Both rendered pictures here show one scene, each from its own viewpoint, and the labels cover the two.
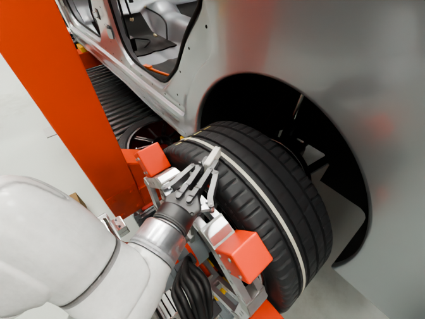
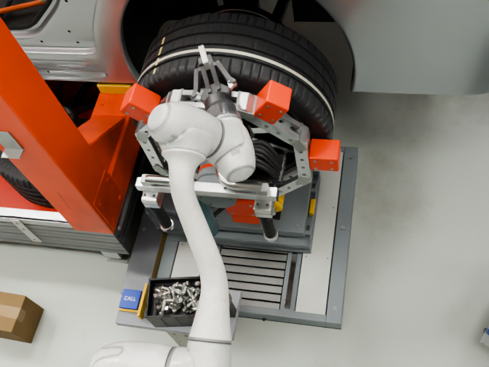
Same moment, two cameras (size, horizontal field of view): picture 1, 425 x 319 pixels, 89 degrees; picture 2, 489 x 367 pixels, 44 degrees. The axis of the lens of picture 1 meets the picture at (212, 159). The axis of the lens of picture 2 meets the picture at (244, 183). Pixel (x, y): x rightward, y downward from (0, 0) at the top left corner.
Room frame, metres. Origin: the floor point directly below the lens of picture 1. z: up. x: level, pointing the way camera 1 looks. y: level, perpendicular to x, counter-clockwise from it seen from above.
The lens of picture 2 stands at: (-0.72, 0.49, 2.45)
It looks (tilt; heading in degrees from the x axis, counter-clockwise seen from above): 59 degrees down; 336
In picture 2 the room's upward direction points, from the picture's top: 18 degrees counter-clockwise
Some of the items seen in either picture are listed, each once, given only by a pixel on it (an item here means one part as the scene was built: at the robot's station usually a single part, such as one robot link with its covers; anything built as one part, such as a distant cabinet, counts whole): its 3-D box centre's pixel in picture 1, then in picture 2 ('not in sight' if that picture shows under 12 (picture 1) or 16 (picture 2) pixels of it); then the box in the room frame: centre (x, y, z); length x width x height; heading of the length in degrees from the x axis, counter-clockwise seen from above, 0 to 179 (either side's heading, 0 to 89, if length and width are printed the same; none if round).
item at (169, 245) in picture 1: (159, 241); (223, 119); (0.15, 0.10, 1.20); 0.09 x 0.06 x 0.09; 65
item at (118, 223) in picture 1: (111, 231); (153, 191); (0.29, 0.32, 0.93); 0.09 x 0.05 x 0.05; 130
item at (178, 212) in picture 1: (180, 209); (217, 98); (0.22, 0.07, 1.20); 0.09 x 0.08 x 0.07; 155
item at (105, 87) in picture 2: not in sight; (120, 76); (0.96, 0.10, 0.70); 0.14 x 0.14 x 0.05; 40
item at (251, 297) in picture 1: (195, 240); (225, 151); (0.30, 0.06, 0.85); 0.54 x 0.07 x 0.54; 40
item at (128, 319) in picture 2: not in sight; (178, 308); (0.17, 0.48, 0.44); 0.43 x 0.17 x 0.03; 40
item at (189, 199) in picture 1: (200, 187); (215, 79); (0.28, 0.03, 1.20); 0.11 x 0.01 x 0.04; 154
